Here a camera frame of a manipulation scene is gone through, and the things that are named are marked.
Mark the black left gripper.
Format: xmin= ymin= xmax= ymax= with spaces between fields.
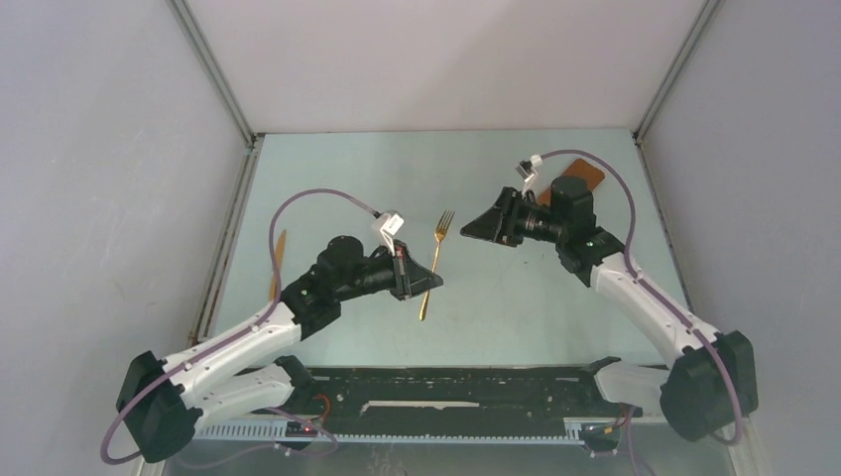
xmin=336 ymin=240 xmax=442 ymax=302

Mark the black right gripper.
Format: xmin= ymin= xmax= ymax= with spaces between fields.
xmin=459 ymin=187 xmax=565 ymax=249

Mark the wooden fork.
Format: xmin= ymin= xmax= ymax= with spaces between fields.
xmin=419 ymin=210 xmax=455 ymax=321

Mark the orange cloth napkin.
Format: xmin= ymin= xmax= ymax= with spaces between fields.
xmin=537 ymin=158 xmax=605 ymax=205

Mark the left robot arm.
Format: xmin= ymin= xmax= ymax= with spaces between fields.
xmin=116 ymin=236 xmax=443 ymax=463

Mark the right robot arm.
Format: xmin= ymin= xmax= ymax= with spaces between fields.
xmin=460 ymin=177 xmax=759 ymax=441

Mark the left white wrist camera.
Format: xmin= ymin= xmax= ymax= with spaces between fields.
xmin=372 ymin=210 xmax=405 ymax=256

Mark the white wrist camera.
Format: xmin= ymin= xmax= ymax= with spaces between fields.
xmin=516 ymin=155 xmax=543 ymax=194
xmin=372 ymin=210 xmax=405 ymax=256

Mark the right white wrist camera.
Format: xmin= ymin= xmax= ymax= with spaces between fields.
xmin=516 ymin=155 xmax=543 ymax=194

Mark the white cable duct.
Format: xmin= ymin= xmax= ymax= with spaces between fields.
xmin=196 ymin=419 xmax=622 ymax=448

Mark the right aluminium frame post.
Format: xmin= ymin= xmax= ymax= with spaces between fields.
xmin=633 ymin=0 xmax=725 ymax=147

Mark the aluminium frame post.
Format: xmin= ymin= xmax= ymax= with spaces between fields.
xmin=167 ymin=0 xmax=259 ymax=149
xmin=633 ymin=0 xmax=725 ymax=147

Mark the left aluminium frame post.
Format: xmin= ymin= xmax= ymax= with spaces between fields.
xmin=167 ymin=0 xmax=259 ymax=149

